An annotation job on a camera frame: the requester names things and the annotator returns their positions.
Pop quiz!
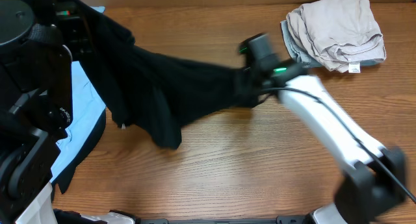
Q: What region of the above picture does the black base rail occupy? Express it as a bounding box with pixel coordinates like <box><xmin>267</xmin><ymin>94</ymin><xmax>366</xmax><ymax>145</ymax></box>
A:
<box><xmin>54</xmin><ymin>209</ymin><xmax>315</xmax><ymax>224</ymax></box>

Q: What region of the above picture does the black garment under pile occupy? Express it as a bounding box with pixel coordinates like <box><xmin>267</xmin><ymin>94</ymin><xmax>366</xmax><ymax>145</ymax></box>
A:
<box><xmin>51</xmin><ymin>110</ymin><xmax>106</xmax><ymax>194</ymax></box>

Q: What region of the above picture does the black t-shirt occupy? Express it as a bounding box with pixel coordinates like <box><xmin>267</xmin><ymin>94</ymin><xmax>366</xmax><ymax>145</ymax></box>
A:
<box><xmin>59</xmin><ymin>0</ymin><xmax>260</xmax><ymax>149</ymax></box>

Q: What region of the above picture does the light blue printed t-shirt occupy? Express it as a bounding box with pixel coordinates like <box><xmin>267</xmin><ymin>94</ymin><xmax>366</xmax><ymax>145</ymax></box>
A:
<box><xmin>50</xmin><ymin>5</ymin><xmax>107</xmax><ymax>184</ymax></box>

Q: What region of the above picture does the grey folded garment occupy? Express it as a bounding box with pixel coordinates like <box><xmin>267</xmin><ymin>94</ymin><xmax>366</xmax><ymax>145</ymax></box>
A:
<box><xmin>280</xmin><ymin>20</ymin><xmax>382</xmax><ymax>73</ymax></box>

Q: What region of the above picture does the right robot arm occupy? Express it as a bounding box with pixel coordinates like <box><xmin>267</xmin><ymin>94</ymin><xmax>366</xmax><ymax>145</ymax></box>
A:
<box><xmin>239</xmin><ymin>33</ymin><xmax>415</xmax><ymax>223</ymax></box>

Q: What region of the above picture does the beige folded garment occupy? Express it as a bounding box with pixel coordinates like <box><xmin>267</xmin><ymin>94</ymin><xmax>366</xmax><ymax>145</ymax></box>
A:
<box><xmin>285</xmin><ymin>0</ymin><xmax>387</xmax><ymax>73</ymax></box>

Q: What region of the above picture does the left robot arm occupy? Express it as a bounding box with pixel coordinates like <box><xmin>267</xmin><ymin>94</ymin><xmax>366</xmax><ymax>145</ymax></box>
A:
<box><xmin>1</xmin><ymin>0</ymin><xmax>72</xmax><ymax>223</ymax></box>

